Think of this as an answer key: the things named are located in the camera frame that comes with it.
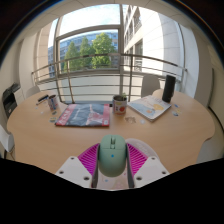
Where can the white shell chair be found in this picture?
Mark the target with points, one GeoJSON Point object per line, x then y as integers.
{"type": "Point", "coordinates": [150, 85]}
{"type": "Point", "coordinates": [32, 91]}

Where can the printed tin can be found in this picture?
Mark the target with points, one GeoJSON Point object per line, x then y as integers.
{"type": "Point", "coordinates": [53, 102]}

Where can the white printed plant pot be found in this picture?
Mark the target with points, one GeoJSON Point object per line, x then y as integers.
{"type": "Point", "coordinates": [119, 106]}

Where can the white illustrated booklet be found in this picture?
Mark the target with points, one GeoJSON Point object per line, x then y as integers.
{"type": "Point", "coordinates": [150, 107]}

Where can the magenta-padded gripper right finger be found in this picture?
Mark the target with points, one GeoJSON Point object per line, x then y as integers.
{"type": "Point", "coordinates": [137, 159]}

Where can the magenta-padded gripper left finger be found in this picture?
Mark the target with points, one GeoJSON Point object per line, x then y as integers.
{"type": "Point", "coordinates": [87, 159]}

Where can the mint green computer mouse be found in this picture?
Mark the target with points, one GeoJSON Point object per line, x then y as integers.
{"type": "Point", "coordinates": [112, 156]}

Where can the metal balcony railing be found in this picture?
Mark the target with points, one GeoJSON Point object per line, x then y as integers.
{"type": "Point", "coordinates": [100, 56]}

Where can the green leafy trees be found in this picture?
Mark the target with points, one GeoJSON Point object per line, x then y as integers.
{"type": "Point", "coordinates": [101, 46]}

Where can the red and dark magazine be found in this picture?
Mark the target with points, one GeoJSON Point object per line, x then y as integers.
{"type": "Point", "coordinates": [85, 115]}

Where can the black cylindrical speaker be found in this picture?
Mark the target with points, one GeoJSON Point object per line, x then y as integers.
{"type": "Point", "coordinates": [168, 88]}

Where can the small dark stapler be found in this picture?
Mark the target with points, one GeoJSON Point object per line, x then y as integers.
{"type": "Point", "coordinates": [42, 99]}

